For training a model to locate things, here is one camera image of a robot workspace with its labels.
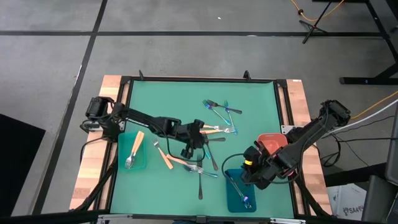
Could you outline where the black floor mat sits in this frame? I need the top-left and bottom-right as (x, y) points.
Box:
(0, 113), (47, 218)

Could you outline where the teal plastic bin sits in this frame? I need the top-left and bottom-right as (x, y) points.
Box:
(117, 130), (148, 172)

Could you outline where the teal green table mat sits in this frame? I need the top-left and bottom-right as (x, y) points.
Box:
(110, 80), (295, 218)

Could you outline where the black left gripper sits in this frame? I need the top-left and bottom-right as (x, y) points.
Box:
(177, 119), (212, 159)

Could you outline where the blue plastic bin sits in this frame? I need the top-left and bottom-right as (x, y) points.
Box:
(225, 168), (257, 213)

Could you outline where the black table frame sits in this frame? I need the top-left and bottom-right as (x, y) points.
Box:
(68, 70), (332, 224)

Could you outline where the white cable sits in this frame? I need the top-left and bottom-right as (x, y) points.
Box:
(322, 98), (398, 134)

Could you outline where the black stand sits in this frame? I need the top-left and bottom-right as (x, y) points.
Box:
(298, 0), (333, 45)

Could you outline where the black floor cable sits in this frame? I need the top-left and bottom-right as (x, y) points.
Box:
(320, 115), (398, 167)

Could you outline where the yellow cable with black knot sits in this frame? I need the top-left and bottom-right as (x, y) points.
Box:
(290, 0), (346, 22)

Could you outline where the black desk frame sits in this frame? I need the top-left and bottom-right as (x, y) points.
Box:
(312, 0), (398, 85)

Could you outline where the yellow extension cable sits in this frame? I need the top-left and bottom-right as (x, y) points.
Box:
(350, 90), (398, 121)

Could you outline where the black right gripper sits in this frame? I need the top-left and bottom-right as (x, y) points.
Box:
(241, 141), (277, 190)

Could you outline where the dark gray cabinet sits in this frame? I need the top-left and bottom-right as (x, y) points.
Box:
(360, 102), (398, 224)

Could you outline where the orange plastic bin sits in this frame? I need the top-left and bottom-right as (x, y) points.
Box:
(256, 133), (295, 179)

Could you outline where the white cardboard box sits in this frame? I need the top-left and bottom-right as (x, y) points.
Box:
(326, 182), (368, 222)

